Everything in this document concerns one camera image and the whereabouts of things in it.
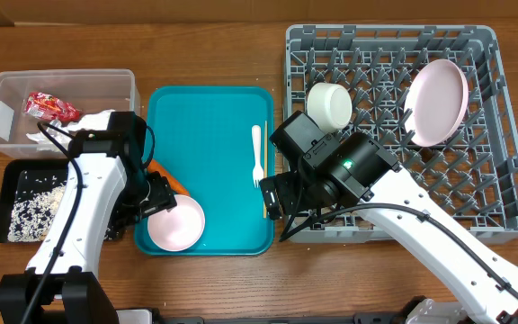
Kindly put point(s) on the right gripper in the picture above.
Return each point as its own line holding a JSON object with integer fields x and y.
{"x": 290, "y": 202}

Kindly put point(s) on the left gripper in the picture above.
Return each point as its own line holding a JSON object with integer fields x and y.
{"x": 163, "y": 198}

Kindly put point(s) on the orange carrot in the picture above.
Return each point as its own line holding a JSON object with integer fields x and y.
{"x": 174, "y": 183}

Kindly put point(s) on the white plastic fork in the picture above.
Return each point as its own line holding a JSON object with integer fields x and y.
{"x": 258, "y": 172}

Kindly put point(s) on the pink bowl with food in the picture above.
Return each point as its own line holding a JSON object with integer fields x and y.
{"x": 178, "y": 228}

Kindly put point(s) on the small white plate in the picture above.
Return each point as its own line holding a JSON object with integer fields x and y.
{"x": 329, "y": 106}

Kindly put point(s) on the red snack wrapper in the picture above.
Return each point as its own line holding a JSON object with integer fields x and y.
{"x": 48, "y": 108}

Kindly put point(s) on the large white plate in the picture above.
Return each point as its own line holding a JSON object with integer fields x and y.
{"x": 437, "y": 101}

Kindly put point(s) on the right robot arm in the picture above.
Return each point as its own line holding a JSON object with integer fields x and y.
{"x": 330, "y": 177}

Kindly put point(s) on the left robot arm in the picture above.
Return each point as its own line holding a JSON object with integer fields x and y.
{"x": 107, "y": 185}

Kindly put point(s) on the grey dishwasher rack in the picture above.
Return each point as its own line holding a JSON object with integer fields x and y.
{"x": 474, "y": 174}

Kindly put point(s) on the wooden chopstick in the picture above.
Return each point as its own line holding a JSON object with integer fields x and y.
{"x": 265, "y": 158}

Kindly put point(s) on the teal serving tray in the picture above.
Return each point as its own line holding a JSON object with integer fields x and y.
{"x": 203, "y": 138}

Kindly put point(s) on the black tray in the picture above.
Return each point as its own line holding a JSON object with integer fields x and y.
{"x": 9, "y": 185}

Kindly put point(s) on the rice and peanuts pile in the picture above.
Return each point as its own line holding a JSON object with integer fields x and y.
{"x": 36, "y": 201}

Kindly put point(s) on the clear plastic bin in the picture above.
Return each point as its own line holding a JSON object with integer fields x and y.
{"x": 89, "y": 90}

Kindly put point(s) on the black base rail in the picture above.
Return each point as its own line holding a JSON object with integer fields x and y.
{"x": 259, "y": 320}

